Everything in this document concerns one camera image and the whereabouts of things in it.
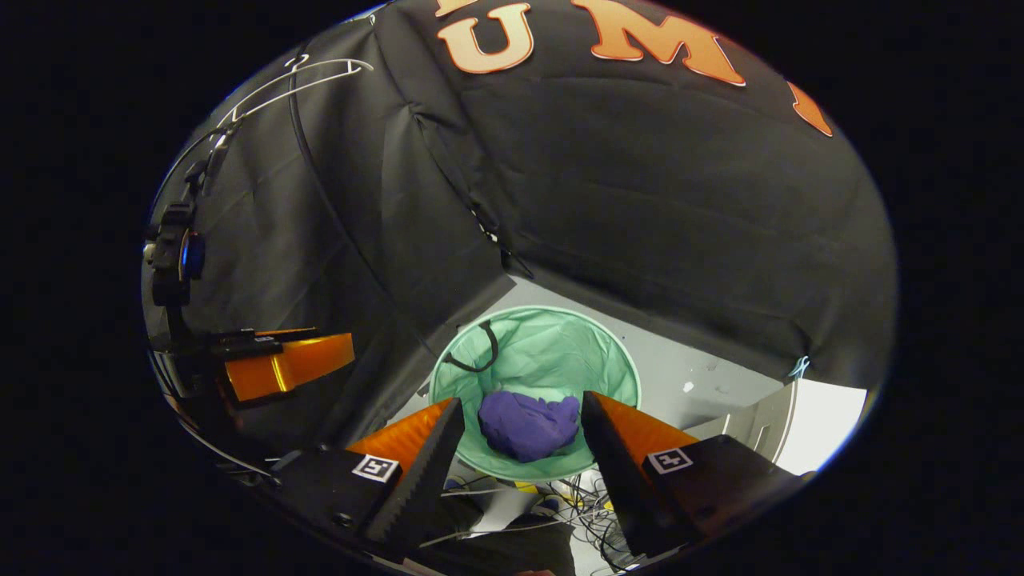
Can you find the lettered black backdrop cloth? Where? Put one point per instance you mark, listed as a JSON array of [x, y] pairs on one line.
[[640, 200]]

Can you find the green mesh laundry hamper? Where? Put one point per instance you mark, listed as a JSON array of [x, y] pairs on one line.
[[544, 352]]

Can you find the plain black backdrop cloth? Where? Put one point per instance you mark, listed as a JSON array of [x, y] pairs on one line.
[[264, 264]]

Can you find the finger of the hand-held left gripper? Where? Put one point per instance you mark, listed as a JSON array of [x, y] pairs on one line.
[[296, 368], [248, 346]]

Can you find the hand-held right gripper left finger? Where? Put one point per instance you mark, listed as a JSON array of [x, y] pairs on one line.
[[424, 472]]

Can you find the white clothes hanger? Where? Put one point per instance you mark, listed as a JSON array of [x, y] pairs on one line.
[[320, 76]]

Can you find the white panel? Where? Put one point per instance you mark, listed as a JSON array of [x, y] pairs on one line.
[[824, 424]]

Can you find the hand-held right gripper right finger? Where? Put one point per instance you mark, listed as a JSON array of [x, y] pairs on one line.
[[620, 480]]

